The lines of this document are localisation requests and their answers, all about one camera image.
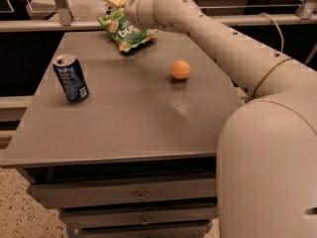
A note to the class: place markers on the metal railing frame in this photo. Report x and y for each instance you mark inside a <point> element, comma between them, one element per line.
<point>64,22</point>

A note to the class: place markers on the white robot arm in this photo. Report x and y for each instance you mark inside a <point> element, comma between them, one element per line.
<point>267,149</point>

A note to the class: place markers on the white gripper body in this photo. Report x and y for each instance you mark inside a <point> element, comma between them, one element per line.
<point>131,4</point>

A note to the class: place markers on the grey drawer cabinet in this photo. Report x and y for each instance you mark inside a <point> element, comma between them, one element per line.
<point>137,158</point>

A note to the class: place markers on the orange fruit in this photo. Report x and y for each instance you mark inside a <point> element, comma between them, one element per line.
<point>180,70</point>

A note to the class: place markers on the green rice chip bag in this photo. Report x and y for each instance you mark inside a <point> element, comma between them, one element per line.
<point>126,35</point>

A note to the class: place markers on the blue soda can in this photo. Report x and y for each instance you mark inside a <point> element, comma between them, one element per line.
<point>70,76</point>

